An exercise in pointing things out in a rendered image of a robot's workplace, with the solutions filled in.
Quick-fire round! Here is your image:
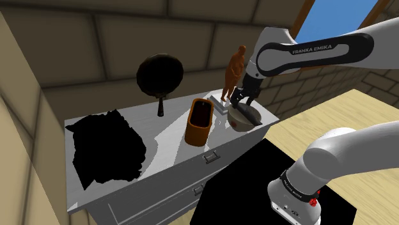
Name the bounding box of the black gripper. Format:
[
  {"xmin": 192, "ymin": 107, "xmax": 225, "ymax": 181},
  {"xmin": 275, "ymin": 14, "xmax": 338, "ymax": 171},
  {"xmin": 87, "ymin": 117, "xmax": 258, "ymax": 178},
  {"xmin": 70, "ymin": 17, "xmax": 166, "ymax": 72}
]
[{"xmin": 230, "ymin": 73, "xmax": 265, "ymax": 109}]

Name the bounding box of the black flat utensil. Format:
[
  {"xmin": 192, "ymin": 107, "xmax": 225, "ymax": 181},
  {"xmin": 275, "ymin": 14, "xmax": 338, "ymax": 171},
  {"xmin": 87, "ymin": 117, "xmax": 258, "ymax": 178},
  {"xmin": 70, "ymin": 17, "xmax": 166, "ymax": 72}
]
[{"xmin": 229, "ymin": 102, "xmax": 264, "ymax": 127}]

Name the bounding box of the grey bowl with red mark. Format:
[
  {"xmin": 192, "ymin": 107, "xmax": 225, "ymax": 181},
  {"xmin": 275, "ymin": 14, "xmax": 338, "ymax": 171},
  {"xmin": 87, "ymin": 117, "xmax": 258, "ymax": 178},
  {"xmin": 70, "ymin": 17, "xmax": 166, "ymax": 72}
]
[{"xmin": 226, "ymin": 104, "xmax": 263, "ymax": 132}]

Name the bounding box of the orange human figure statue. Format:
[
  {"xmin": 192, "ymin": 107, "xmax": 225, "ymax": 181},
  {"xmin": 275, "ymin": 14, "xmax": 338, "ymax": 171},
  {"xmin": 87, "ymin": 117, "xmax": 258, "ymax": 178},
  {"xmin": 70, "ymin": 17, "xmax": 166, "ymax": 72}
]
[{"xmin": 208, "ymin": 45, "xmax": 247, "ymax": 115}]

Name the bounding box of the orange rectangular container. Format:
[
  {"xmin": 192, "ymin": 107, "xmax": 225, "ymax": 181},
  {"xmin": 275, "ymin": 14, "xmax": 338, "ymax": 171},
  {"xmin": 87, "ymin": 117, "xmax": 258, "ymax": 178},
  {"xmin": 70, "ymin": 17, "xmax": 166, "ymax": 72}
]
[{"xmin": 184, "ymin": 97, "xmax": 215, "ymax": 148}]

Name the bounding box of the black robot stand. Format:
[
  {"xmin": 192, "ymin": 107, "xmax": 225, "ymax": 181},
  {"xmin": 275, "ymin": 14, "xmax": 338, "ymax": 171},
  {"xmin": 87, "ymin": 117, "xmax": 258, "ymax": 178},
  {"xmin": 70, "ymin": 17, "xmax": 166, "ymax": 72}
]
[{"xmin": 189, "ymin": 138, "xmax": 358, "ymax": 225}]

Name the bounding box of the black frying pan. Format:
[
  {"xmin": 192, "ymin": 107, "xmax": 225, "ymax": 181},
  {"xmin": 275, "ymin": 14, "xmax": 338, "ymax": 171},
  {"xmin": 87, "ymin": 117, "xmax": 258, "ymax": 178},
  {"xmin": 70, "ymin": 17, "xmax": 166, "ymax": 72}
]
[{"xmin": 136, "ymin": 53, "xmax": 184, "ymax": 118}]

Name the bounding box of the grey chest of drawers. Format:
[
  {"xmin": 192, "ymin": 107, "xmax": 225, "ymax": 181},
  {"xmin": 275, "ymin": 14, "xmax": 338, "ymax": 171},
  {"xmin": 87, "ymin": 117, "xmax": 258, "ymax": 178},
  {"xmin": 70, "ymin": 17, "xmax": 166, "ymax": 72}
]
[{"xmin": 64, "ymin": 88, "xmax": 280, "ymax": 225}]

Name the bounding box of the black crumpled cloth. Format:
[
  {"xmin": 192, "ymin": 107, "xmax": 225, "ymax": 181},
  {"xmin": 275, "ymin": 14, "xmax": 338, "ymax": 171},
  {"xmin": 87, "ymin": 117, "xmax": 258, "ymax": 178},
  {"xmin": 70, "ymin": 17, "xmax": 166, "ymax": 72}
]
[{"xmin": 65, "ymin": 108, "xmax": 148, "ymax": 191}]

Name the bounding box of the window with brown frame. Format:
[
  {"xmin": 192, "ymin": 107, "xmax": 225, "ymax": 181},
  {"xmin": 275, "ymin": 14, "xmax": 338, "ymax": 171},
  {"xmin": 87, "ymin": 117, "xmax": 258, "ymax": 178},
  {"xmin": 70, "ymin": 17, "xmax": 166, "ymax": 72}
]
[{"xmin": 290, "ymin": 0, "xmax": 391, "ymax": 45}]

